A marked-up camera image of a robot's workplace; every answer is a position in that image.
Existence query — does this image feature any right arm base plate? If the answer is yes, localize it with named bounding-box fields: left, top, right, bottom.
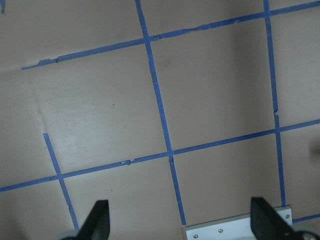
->
left=186, top=205, right=292, bottom=240

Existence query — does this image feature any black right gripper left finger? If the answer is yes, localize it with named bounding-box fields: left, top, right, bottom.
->
left=75, top=200, right=111, bottom=240

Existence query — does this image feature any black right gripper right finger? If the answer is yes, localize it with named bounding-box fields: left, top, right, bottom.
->
left=250, top=197, right=303, bottom=240

